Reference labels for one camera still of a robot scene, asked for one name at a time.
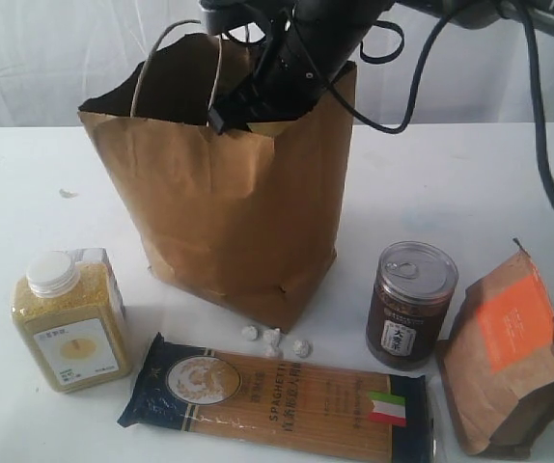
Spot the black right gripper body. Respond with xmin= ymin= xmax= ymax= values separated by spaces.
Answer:
xmin=207 ymin=1 xmax=378 ymax=134

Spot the brown paper shopping bag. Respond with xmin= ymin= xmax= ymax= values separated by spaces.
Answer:
xmin=78 ymin=33 xmax=352 ymax=331

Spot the dark barley tea can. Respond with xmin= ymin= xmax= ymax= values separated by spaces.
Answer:
xmin=366 ymin=241 xmax=458 ymax=370

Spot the clear jar with gold lid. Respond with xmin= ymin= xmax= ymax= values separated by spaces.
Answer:
xmin=247 ymin=122 xmax=283 ymax=137

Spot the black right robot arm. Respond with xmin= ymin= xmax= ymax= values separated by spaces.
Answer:
xmin=199 ymin=1 xmax=554 ymax=133

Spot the white crumpled pebble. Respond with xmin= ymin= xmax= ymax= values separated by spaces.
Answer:
xmin=263 ymin=344 xmax=282 ymax=359
xmin=241 ymin=325 xmax=259 ymax=341
xmin=292 ymin=340 xmax=312 ymax=358
xmin=263 ymin=328 xmax=282 ymax=346

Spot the millet bottle with white cap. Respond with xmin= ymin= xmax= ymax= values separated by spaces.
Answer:
xmin=11 ymin=248 xmax=132 ymax=393

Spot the spaghetti package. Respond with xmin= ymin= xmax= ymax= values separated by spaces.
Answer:
xmin=118 ymin=335 xmax=432 ymax=462

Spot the kraft pouch with orange label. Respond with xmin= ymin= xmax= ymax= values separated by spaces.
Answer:
xmin=436 ymin=247 xmax=554 ymax=460

